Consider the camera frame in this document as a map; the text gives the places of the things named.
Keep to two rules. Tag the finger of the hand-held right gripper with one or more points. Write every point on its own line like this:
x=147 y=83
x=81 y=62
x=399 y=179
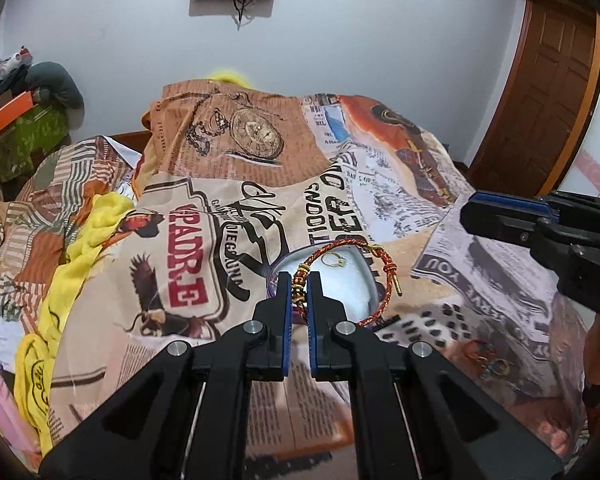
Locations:
x=495 y=227
x=517 y=206

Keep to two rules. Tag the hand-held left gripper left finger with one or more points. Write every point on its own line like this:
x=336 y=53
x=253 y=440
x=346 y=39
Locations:
x=283 y=310

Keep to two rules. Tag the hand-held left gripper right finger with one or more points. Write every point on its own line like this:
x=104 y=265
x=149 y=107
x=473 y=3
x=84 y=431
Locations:
x=314 y=310

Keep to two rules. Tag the round jewelry dish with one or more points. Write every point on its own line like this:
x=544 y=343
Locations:
x=342 y=287

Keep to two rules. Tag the brown wooden door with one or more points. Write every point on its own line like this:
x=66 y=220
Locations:
x=545 y=100

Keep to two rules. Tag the printed blanket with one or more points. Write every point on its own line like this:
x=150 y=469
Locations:
x=220 y=185

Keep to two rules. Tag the yellow cloth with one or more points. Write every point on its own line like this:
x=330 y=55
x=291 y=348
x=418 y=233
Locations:
x=75 y=270

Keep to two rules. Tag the yellow pillow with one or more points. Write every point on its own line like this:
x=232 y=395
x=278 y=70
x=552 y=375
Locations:
x=228 y=78

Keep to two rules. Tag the pink cloth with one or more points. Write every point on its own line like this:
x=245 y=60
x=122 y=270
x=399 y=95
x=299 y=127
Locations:
x=2 y=400

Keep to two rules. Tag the grey cushion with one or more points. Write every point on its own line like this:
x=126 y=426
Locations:
x=55 y=82

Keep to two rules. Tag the orange box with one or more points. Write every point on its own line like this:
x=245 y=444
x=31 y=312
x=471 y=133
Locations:
x=10 y=112

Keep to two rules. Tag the wooden bed frame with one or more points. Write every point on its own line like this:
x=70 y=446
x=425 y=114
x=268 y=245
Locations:
x=130 y=141

